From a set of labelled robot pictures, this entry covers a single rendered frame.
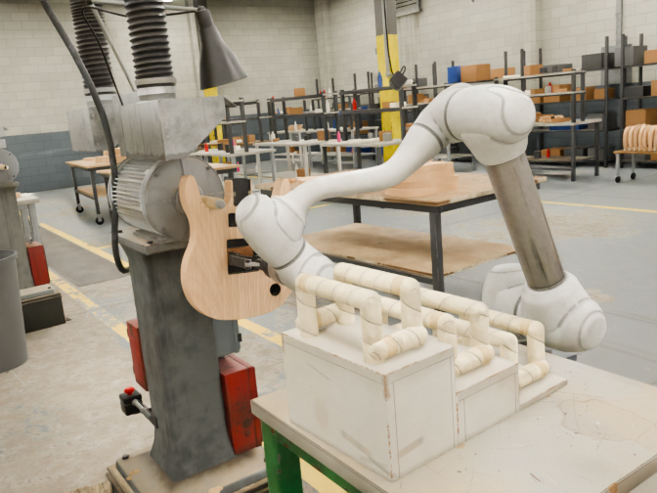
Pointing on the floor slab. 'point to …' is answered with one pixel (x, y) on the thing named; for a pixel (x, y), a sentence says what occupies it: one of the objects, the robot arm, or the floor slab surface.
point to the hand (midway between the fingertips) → (243, 255)
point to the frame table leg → (281, 465)
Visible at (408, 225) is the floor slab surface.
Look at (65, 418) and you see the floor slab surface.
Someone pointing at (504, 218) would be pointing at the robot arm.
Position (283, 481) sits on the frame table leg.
